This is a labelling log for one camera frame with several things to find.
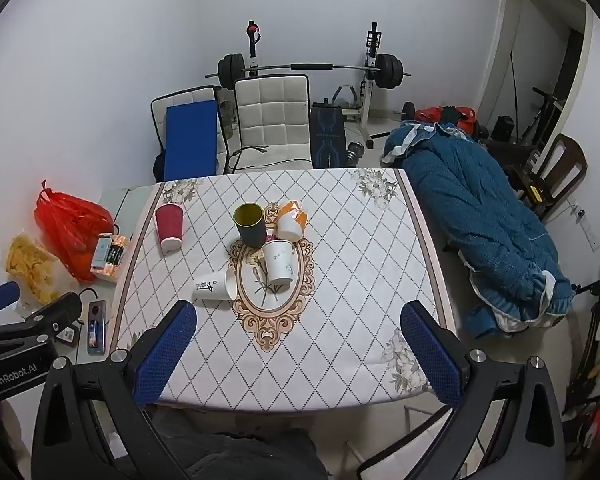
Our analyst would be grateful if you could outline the black cable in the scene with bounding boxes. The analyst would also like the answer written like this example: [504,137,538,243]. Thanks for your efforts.
[227,144,271,174]

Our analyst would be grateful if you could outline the red paper cup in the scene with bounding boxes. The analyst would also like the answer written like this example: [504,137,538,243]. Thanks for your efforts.
[154,203,185,254]

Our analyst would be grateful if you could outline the barbell with black plates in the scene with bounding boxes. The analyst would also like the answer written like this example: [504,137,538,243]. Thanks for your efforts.
[217,52,414,92]

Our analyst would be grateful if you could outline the blue quilt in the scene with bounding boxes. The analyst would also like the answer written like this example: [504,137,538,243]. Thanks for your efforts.
[381,120,576,338]

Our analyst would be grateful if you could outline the dark green cup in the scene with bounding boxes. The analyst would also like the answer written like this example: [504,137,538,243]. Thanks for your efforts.
[233,203,268,249]

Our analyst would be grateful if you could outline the diamond patterned tablecloth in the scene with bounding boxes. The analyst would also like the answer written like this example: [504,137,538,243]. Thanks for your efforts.
[109,167,458,413]

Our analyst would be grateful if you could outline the black exercise machine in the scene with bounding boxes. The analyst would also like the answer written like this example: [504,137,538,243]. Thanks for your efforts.
[520,87,565,147]

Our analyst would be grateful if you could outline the white door frame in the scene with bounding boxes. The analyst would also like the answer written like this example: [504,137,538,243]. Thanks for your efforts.
[476,0,595,161]

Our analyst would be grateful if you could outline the person's dark pants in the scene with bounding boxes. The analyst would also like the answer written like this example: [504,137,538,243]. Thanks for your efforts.
[147,407,329,480]

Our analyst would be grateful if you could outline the white barbell rack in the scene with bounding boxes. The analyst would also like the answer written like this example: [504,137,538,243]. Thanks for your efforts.
[244,20,396,150]

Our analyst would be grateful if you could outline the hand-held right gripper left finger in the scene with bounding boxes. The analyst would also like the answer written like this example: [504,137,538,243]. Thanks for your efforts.
[31,300,198,480]

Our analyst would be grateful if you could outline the blue cushion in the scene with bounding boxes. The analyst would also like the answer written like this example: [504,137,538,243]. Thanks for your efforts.
[163,100,220,182]

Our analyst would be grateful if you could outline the yellow plastic bag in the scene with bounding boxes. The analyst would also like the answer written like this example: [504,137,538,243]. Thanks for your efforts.
[5,234,63,306]

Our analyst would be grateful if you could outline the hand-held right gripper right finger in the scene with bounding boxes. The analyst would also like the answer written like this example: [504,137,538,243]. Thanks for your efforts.
[355,301,567,480]

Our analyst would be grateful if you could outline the black weight bench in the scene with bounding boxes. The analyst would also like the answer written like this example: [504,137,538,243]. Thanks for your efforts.
[309,101,348,169]

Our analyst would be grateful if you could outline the dark green packet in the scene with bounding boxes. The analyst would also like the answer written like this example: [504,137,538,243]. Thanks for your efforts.
[107,236,131,267]

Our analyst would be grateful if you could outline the white wall power strip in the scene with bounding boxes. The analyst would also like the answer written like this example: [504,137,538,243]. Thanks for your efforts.
[570,202,600,253]

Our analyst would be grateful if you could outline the white cup with bird print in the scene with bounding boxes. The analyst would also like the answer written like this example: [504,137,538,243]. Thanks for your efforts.
[263,240,295,286]

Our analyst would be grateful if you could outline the orange and white paper cup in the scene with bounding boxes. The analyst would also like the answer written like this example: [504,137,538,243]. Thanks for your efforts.
[277,201,308,242]

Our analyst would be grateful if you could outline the red plastic bag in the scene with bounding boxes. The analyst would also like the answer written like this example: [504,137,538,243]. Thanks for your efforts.
[34,180,116,283]

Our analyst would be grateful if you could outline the brown wooden chair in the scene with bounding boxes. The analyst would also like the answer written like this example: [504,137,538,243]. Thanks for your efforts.
[510,133,588,222]

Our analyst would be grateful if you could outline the black phone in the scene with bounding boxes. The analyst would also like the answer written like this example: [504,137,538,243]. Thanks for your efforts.
[83,300,107,356]

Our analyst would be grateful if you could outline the black tripod stand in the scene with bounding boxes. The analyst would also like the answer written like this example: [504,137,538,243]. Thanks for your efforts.
[562,220,600,413]

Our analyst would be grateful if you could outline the white cup with red print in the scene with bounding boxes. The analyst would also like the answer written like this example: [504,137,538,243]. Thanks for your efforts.
[191,269,239,301]

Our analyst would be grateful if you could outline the white padded chair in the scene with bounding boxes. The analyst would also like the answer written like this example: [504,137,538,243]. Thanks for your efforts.
[150,85,229,182]
[233,74,313,174]

